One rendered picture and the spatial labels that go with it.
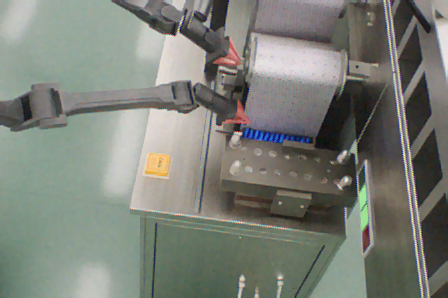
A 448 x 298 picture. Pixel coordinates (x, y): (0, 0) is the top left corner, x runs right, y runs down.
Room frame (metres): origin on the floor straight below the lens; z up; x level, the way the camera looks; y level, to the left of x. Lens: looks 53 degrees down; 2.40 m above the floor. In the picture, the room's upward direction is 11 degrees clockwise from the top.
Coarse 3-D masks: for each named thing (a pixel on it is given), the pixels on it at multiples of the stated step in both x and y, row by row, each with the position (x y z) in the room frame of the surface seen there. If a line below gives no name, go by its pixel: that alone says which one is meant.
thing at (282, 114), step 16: (256, 96) 1.12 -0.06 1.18; (272, 96) 1.12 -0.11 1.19; (288, 96) 1.13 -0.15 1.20; (256, 112) 1.12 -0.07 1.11; (272, 112) 1.12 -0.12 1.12; (288, 112) 1.13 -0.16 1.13; (304, 112) 1.13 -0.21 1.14; (320, 112) 1.13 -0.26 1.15; (256, 128) 1.12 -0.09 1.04; (272, 128) 1.12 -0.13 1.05; (288, 128) 1.13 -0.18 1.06; (304, 128) 1.13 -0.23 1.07
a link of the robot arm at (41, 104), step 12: (24, 96) 0.87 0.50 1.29; (36, 96) 0.86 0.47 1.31; (48, 96) 0.87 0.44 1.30; (0, 108) 0.80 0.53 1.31; (12, 108) 0.83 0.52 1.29; (24, 108) 0.87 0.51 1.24; (36, 108) 0.84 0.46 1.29; (48, 108) 0.84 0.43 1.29; (0, 120) 0.79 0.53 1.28; (12, 120) 0.80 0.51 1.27; (24, 120) 0.85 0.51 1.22; (36, 120) 0.82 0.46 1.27
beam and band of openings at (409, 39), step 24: (408, 24) 1.22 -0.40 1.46; (432, 24) 0.99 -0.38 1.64; (408, 48) 1.08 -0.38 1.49; (432, 48) 0.94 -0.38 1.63; (408, 72) 1.04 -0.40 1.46; (432, 72) 0.89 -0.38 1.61; (408, 96) 0.93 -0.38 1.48; (432, 96) 0.84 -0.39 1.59; (408, 120) 0.89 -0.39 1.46; (432, 120) 0.79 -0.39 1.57; (408, 144) 0.82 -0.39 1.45; (432, 144) 0.78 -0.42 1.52; (432, 168) 0.77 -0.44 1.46; (432, 192) 0.65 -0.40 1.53; (432, 216) 0.63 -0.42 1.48; (432, 240) 0.59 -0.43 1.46; (432, 264) 0.54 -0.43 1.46; (432, 288) 0.48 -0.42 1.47
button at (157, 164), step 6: (150, 156) 1.02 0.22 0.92; (156, 156) 1.02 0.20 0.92; (162, 156) 1.03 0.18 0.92; (168, 156) 1.03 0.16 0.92; (150, 162) 1.00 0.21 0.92; (156, 162) 1.00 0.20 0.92; (162, 162) 1.01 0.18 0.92; (168, 162) 1.01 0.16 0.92; (150, 168) 0.97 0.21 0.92; (156, 168) 0.98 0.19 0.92; (162, 168) 0.98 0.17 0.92; (150, 174) 0.97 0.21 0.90; (156, 174) 0.97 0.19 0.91; (162, 174) 0.97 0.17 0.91
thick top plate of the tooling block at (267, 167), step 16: (224, 144) 1.04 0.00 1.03; (256, 144) 1.07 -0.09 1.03; (272, 144) 1.08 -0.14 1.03; (224, 160) 0.98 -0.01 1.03; (240, 160) 1.00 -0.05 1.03; (256, 160) 1.01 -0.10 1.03; (272, 160) 1.02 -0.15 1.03; (288, 160) 1.03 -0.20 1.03; (304, 160) 1.04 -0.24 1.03; (320, 160) 1.05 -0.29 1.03; (336, 160) 1.07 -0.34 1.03; (352, 160) 1.08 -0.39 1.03; (224, 176) 0.93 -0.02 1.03; (240, 176) 0.94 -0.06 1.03; (256, 176) 0.95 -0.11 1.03; (272, 176) 0.96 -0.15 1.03; (288, 176) 0.97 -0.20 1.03; (304, 176) 0.98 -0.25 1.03; (320, 176) 1.00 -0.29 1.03; (336, 176) 1.01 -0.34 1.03; (352, 176) 1.02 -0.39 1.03; (240, 192) 0.92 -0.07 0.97; (256, 192) 0.93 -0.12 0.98; (272, 192) 0.93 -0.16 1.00; (304, 192) 0.94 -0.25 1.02; (320, 192) 0.94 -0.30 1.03; (336, 192) 0.95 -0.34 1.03; (352, 192) 0.96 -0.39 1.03
